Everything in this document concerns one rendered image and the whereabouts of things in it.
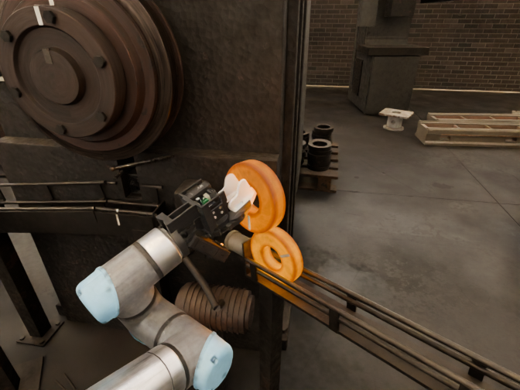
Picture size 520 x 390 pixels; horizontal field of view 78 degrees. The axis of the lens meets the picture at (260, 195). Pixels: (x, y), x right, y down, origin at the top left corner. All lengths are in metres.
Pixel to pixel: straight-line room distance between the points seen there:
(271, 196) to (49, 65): 0.57
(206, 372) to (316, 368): 0.99
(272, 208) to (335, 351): 1.02
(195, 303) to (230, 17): 0.77
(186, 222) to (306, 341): 1.09
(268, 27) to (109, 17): 0.37
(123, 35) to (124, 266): 0.52
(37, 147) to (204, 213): 0.83
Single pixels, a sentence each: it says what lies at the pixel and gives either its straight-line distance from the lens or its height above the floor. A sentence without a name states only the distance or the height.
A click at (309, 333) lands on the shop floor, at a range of 1.58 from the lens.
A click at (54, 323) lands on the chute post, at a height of 0.01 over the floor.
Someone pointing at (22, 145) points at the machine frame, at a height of 0.86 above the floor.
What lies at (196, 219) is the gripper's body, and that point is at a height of 0.93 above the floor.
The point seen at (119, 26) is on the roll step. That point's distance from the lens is 0.85.
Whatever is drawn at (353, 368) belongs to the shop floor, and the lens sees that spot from 1.51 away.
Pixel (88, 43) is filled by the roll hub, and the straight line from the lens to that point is 0.82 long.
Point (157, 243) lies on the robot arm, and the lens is 0.54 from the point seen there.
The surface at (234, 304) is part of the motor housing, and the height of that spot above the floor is 0.52.
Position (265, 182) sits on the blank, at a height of 0.96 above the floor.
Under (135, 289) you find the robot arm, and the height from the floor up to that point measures 0.87.
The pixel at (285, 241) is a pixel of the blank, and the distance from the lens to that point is 0.76.
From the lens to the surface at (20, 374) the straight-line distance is 1.72.
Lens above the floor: 1.24
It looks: 29 degrees down
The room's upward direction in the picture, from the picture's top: straight up
